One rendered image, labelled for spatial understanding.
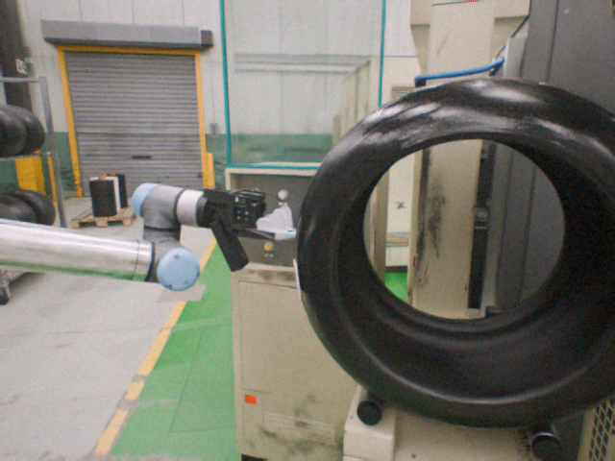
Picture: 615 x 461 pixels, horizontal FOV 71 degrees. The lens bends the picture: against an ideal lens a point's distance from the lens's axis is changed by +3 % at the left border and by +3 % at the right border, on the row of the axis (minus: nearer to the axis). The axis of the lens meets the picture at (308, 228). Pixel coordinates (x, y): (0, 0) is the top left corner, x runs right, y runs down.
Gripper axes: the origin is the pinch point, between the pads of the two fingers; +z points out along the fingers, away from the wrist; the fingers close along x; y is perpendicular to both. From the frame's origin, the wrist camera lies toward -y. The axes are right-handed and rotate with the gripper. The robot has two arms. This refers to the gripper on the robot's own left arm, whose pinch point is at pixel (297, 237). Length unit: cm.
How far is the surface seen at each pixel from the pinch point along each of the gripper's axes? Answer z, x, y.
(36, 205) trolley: -340, 245, -90
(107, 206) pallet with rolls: -431, 443, -140
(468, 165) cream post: 30.6, 27.6, 15.7
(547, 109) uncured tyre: 35.4, -11.2, 26.9
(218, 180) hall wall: -427, 781, -138
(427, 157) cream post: 21.4, 27.6, 16.4
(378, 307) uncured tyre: 16.6, 14.8, -17.7
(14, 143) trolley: -327, 218, -29
